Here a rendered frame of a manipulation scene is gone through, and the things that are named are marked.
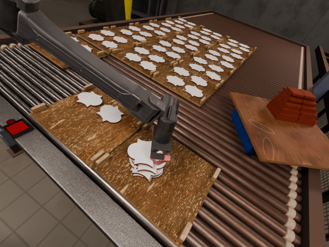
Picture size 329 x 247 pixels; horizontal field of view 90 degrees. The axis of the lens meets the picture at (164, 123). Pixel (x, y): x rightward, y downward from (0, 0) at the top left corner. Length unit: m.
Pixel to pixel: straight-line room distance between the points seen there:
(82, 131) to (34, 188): 1.09
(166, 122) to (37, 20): 0.38
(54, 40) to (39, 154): 0.48
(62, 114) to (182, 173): 0.62
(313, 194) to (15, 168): 2.10
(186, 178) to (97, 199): 0.34
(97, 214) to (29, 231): 1.09
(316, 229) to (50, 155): 1.07
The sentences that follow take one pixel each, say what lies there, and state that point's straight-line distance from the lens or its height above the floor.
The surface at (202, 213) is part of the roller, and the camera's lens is 0.71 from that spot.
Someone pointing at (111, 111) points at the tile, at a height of 0.95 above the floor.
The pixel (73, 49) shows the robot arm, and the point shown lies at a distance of 0.48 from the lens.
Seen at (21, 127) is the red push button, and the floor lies 0.93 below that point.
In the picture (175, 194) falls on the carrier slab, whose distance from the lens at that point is 0.68.
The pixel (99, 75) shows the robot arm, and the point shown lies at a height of 1.31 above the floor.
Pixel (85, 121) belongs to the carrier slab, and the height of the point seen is 0.94.
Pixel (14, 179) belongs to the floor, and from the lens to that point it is 1.93.
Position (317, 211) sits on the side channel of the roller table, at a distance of 0.99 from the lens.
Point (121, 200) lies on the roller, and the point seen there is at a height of 0.91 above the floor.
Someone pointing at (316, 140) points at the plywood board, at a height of 1.04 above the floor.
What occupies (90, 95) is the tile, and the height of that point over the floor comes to 0.95.
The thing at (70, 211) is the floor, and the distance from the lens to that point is 1.66.
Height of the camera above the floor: 1.55
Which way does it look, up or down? 44 degrees down
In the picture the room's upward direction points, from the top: 16 degrees clockwise
